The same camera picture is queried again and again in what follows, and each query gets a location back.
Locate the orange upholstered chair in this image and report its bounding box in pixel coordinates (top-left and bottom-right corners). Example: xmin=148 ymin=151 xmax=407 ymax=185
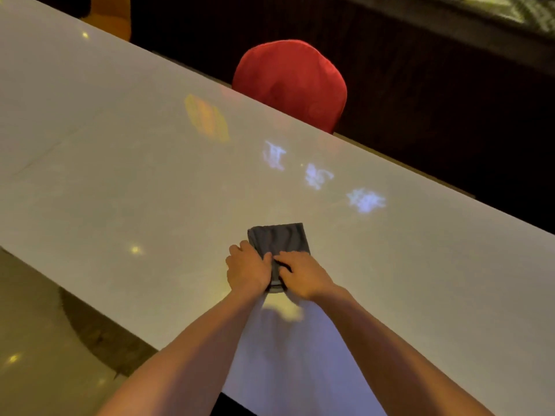
xmin=82 ymin=0 xmax=132 ymax=42

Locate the person's right hand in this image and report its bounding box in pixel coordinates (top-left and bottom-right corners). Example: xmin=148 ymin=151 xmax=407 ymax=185
xmin=273 ymin=250 xmax=337 ymax=302

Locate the dark grey cloth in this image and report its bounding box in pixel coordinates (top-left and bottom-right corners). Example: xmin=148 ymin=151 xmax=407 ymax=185
xmin=247 ymin=223 xmax=311 ymax=294

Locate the person's left hand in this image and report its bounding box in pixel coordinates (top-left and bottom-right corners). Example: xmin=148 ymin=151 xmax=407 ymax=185
xmin=225 ymin=240 xmax=273 ymax=297

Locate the red upholstered chair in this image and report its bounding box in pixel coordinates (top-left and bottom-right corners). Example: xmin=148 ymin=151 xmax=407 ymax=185
xmin=232 ymin=39 xmax=348 ymax=135

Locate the person's left forearm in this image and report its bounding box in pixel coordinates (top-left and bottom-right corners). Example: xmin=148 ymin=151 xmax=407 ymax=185
xmin=95 ymin=287 xmax=266 ymax=416

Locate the person's right forearm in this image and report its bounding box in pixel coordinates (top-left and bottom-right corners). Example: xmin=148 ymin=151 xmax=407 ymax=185
xmin=310 ymin=285 xmax=496 ymax=416

